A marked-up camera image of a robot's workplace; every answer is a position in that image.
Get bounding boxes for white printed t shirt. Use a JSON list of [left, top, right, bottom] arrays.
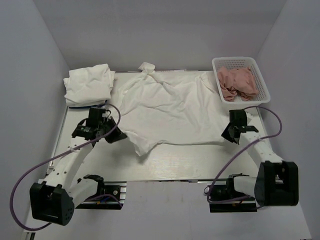
[[115, 63, 229, 156]]

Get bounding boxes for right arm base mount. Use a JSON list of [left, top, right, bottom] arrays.
[[209, 173, 259, 213]]

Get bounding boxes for white plastic basket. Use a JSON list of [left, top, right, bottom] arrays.
[[212, 56, 271, 114]]

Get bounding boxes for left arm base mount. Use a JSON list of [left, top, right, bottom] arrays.
[[76, 182, 127, 210]]

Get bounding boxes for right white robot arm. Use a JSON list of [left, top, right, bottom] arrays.
[[221, 109, 299, 207]]

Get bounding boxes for pink t shirt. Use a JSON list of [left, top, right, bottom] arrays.
[[217, 67, 259, 102]]

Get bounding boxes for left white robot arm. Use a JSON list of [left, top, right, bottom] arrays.
[[29, 107, 127, 226]]

